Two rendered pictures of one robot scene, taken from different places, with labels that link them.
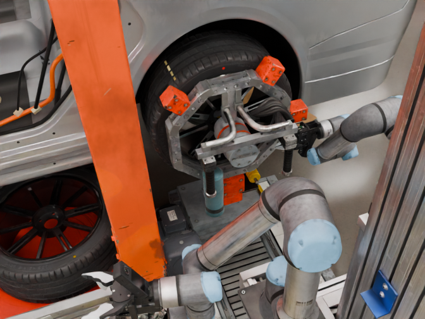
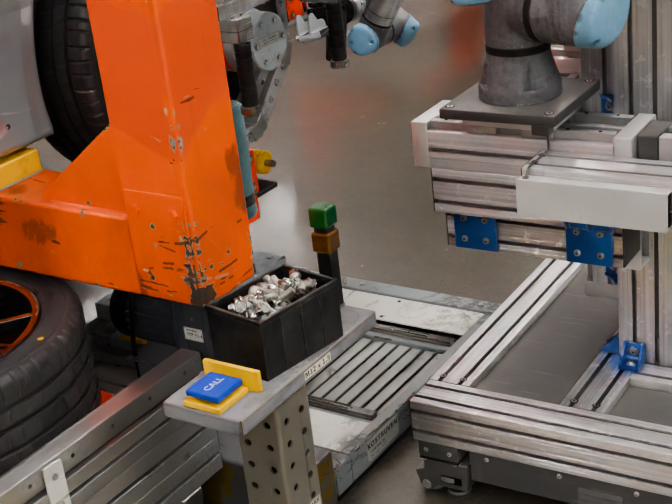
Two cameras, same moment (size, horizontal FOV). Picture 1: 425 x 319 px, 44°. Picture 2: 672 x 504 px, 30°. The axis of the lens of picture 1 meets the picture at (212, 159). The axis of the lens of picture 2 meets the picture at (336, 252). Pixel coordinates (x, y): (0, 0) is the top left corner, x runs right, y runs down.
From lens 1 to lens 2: 1.79 m
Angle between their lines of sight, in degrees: 37
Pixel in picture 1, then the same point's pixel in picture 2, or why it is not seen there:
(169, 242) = not seen: hidden behind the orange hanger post
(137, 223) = (204, 90)
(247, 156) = (274, 42)
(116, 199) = (171, 13)
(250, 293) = (461, 103)
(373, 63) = not seen: outside the picture
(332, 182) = (346, 244)
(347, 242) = (445, 283)
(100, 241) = (71, 307)
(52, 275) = (20, 377)
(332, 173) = not seen: hidden behind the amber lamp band
